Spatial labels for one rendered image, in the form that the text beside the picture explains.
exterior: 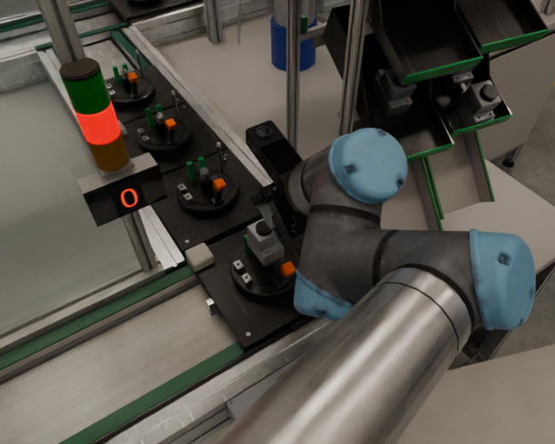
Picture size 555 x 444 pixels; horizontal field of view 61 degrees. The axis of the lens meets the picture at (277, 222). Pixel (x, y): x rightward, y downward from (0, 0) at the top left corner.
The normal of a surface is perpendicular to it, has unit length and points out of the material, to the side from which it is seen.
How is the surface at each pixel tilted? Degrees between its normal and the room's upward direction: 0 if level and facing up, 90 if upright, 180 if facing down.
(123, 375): 0
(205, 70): 0
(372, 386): 18
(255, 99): 0
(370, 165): 40
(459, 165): 45
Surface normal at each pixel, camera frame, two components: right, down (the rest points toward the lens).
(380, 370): 0.29, -0.61
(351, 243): -0.58, -0.62
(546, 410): -0.02, -0.66
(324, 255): -0.69, -0.33
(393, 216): 0.26, 0.01
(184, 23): 0.54, 0.62
